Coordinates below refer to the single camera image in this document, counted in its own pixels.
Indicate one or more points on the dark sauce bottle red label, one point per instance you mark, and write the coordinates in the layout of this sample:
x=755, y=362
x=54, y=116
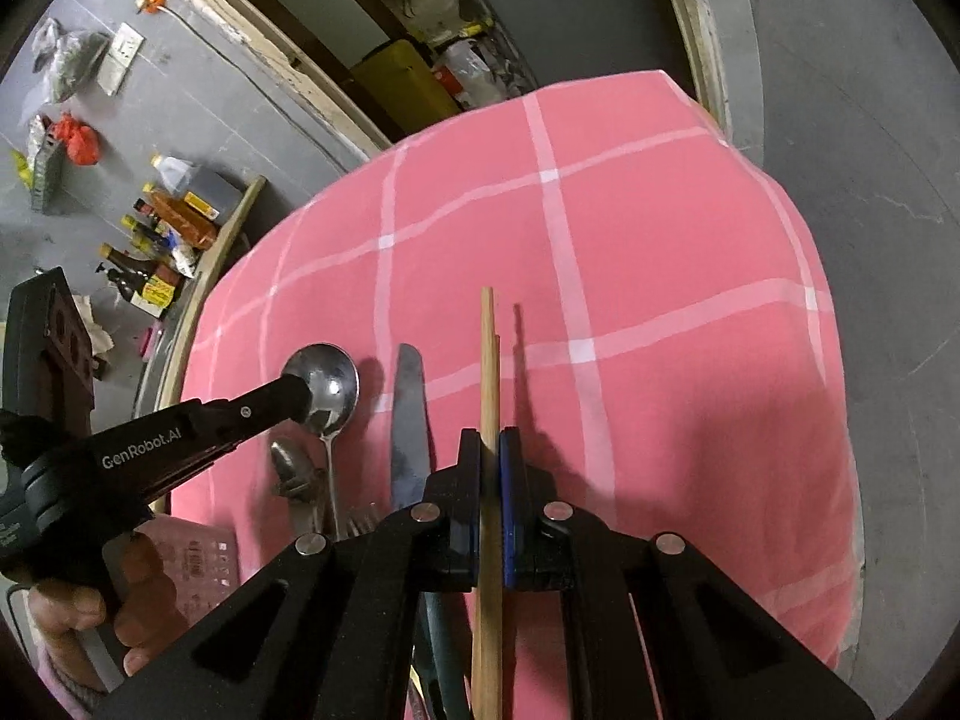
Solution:
x=146, y=208

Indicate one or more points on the orange wall plug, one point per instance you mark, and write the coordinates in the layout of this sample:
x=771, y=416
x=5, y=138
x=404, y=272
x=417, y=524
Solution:
x=150, y=0

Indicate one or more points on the yellow plastic container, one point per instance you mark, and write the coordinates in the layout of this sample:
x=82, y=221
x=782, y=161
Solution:
x=409, y=90

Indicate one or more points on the dark sauce bottle gold cap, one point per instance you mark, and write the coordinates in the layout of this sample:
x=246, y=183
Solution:
x=146, y=236

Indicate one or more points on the blue white packet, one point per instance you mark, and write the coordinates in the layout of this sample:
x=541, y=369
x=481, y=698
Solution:
x=184, y=255

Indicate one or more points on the person's left hand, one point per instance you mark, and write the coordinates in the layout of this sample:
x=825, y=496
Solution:
x=150, y=600

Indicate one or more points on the yellow cap bottle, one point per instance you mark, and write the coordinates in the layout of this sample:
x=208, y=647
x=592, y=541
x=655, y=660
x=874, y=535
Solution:
x=148, y=189

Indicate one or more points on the large steel spoon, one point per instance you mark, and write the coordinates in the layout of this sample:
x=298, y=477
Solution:
x=330, y=382

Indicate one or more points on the pink checked tablecloth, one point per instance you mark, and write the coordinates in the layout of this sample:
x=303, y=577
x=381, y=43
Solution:
x=637, y=277

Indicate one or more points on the beige hanging towel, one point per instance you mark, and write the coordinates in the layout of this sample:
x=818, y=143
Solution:
x=91, y=322

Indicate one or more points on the small steel spoon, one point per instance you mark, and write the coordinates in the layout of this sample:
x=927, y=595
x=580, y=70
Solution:
x=289, y=461

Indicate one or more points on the pink plastic basket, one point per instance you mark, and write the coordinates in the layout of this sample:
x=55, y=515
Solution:
x=202, y=562

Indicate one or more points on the soy sauce bottle yellow label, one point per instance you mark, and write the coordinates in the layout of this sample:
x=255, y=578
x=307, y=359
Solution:
x=154, y=275

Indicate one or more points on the wall switch plate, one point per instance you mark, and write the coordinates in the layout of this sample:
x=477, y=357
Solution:
x=120, y=56

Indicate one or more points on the steel fork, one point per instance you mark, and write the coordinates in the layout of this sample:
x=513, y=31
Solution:
x=364, y=519

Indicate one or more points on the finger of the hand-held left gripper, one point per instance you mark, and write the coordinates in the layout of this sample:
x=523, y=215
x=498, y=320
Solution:
x=247, y=412
x=196, y=474

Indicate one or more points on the clear bag of dried goods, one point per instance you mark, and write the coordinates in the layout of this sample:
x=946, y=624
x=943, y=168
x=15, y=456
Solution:
x=71, y=60

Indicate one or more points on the red plastic bag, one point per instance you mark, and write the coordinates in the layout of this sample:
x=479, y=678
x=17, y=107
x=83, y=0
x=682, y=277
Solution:
x=79, y=139

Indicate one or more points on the grey wall rack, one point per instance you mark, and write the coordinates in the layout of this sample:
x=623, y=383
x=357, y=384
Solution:
x=45, y=172

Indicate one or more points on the wooden door frame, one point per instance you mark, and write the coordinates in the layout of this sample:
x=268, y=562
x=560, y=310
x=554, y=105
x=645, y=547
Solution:
x=337, y=101

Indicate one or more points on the beige kitchen counter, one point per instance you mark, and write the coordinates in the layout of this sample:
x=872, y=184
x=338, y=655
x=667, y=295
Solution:
x=217, y=262

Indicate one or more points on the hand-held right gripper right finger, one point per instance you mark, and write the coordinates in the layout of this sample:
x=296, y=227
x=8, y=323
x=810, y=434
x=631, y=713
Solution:
x=511, y=510

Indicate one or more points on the wooden chopstick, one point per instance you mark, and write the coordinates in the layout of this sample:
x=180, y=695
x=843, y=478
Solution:
x=496, y=390
x=487, y=367

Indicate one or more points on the dark pump sauce bottle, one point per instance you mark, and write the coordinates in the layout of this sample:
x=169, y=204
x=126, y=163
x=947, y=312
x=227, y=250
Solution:
x=142, y=298

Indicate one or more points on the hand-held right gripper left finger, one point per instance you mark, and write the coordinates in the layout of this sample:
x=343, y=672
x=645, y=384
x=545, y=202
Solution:
x=469, y=510

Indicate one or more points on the large dark oil jug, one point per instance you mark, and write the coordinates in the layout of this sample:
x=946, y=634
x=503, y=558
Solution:
x=199, y=187

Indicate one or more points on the person's left forearm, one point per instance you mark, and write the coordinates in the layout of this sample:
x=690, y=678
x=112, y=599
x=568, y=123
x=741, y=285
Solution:
x=64, y=682

